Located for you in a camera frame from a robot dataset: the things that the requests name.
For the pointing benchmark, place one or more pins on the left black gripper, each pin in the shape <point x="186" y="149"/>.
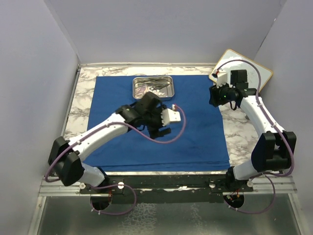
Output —
<point x="154" y="132"/>

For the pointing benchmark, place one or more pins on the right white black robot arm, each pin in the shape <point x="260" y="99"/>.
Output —
<point x="275" y="146"/>

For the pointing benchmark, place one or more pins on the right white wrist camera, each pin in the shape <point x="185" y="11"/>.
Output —
<point x="221" y="77"/>

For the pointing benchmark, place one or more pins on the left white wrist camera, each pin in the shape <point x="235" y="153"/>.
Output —
<point x="169" y="116"/>

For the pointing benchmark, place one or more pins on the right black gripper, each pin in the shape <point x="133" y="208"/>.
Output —
<point x="215" y="99"/>

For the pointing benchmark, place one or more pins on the purple patterned packet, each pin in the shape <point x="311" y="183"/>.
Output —
<point x="140" y="91"/>

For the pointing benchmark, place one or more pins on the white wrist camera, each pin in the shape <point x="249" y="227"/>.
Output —
<point x="221" y="77"/>
<point x="169" y="116"/>

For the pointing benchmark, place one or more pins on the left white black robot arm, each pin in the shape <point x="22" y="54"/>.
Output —
<point x="67" y="156"/>

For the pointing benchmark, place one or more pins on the stainless steel instrument tray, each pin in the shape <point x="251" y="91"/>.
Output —
<point x="170" y="91"/>

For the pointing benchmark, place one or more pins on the white gauze pieces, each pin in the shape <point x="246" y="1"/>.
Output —
<point x="161" y="94"/>

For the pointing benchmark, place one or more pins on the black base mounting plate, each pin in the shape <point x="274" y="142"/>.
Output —
<point x="177" y="188"/>

